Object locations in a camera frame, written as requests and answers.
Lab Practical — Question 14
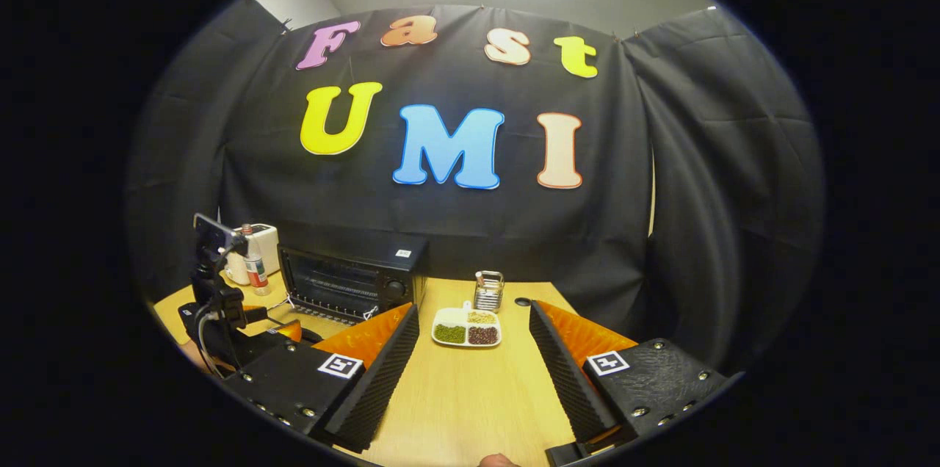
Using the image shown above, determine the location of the white divided plate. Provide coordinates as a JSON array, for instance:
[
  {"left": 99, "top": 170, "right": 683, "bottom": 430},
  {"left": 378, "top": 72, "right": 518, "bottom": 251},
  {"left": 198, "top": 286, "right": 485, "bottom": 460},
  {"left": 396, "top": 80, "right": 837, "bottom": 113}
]
[{"left": 430, "top": 301, "right": 503, "bottom": 348}]

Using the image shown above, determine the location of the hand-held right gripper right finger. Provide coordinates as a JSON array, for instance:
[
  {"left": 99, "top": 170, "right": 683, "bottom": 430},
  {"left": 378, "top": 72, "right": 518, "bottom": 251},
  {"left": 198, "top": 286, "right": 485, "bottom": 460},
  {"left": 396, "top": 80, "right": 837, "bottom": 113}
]
[{"left": 529, "top": 300, "right": 735, "bottom": 466}]

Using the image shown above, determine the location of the white toaster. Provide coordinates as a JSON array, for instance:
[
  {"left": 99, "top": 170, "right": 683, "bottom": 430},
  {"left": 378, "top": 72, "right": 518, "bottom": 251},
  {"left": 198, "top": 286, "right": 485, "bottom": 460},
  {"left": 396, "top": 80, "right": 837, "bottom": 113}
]
[{"left": 224, "top": 223, "right": 280, "bottom": 286}]

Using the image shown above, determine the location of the black electric oven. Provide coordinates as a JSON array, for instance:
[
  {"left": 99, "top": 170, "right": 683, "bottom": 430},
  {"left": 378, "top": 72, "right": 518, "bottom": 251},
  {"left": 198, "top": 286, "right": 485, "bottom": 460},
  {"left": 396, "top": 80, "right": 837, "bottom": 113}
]
[{"left": 278, "top": 231, "right": 430, "bottom": 325}]

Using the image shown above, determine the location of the clear bottle with red label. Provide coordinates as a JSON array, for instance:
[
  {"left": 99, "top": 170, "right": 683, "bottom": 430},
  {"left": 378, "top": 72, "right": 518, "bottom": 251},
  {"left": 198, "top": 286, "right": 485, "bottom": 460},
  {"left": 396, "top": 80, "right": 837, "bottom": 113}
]
[{"left": 242, "top": 225, "right": 271, "bottom": 297}]

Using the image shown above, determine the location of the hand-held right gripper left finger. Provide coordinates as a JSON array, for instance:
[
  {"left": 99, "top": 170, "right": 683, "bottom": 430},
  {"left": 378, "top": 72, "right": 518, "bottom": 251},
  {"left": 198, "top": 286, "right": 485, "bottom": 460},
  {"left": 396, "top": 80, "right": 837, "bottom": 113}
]
[{"left": 224, "top": 303, "right": 420, "bottom": 453}]

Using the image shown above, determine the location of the black backdrop cloth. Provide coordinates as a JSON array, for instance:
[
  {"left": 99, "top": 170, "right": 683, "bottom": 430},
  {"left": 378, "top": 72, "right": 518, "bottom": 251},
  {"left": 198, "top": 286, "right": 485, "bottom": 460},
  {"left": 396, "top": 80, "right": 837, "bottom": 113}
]
[{"left": 129, "top": 0, "right": 823, "bottom": 372}]

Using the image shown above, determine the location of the wire mesh basket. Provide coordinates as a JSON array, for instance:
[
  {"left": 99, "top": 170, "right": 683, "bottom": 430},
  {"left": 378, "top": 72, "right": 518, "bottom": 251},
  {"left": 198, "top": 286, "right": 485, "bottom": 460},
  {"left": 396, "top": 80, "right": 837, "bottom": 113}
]
[{"left": 474, "top": 270, "right": 505, "bottom": 314}]

